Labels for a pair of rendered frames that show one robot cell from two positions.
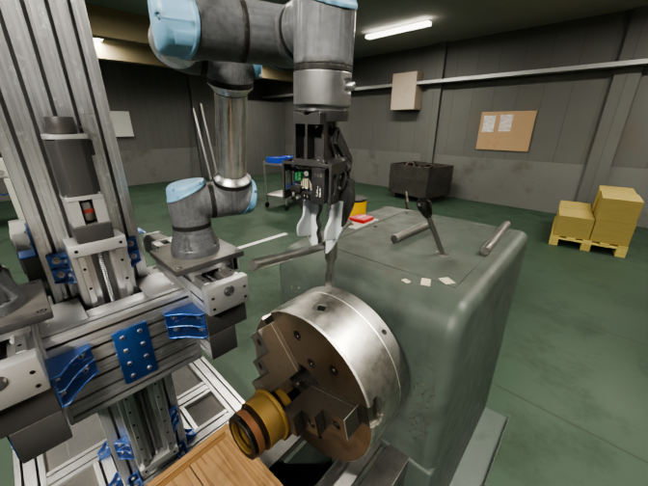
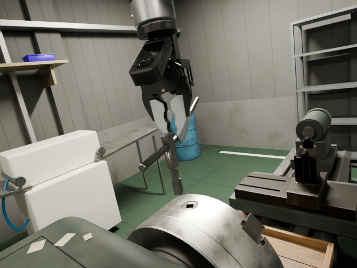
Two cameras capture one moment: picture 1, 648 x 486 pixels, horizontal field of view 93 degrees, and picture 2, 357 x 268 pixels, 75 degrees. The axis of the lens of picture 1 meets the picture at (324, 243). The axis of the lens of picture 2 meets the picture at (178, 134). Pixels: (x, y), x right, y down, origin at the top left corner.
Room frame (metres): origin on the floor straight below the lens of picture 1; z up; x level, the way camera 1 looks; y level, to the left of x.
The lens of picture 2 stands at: (0.90, 0.00, 1.48)
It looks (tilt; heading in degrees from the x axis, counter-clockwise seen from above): 13 degrees down; 179
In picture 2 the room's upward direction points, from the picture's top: 10 degrees counter-clockwise
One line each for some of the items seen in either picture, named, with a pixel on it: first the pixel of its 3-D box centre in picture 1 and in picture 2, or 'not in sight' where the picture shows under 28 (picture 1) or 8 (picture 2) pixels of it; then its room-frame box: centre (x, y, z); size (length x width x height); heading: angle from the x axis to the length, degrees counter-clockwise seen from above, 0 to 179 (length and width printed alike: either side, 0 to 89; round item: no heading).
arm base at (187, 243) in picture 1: (194, 236); not in sight; (0.94, 0.43, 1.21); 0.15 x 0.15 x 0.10
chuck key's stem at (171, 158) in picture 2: (331, 256); (172, 164); (0.50, -0.01, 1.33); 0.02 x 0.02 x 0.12
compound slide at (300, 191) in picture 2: not in sight; (307, 186); (0.09, 0.46, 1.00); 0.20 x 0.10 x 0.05; 138
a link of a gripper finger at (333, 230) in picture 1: (330, 229); (167, 119); (0.44, -0.01, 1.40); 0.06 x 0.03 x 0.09; 158
